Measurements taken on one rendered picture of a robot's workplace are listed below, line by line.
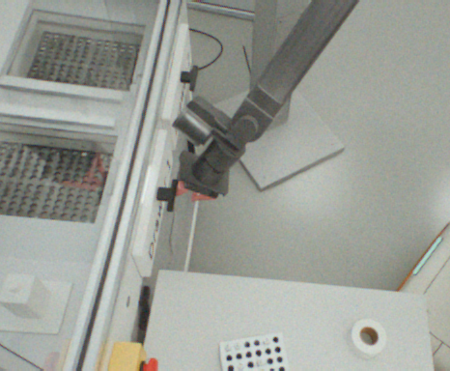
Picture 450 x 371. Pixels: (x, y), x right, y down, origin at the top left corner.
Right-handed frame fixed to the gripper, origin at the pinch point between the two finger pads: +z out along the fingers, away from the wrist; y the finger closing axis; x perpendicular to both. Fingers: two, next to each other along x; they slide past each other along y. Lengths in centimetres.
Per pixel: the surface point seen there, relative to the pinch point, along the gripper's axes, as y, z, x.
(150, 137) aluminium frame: 10.7, -6.4, -5.3
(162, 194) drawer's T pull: 5.1, -0.9, 2.5
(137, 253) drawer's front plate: 8.1, -0.9, 16.1
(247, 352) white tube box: -16.6, 1.3, 29.7
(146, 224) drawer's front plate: 7.6, -1.5, 10.3
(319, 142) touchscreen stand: -81, 52, -84
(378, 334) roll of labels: -38.9, -11.6, 25.5
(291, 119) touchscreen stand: -69, 58, -96
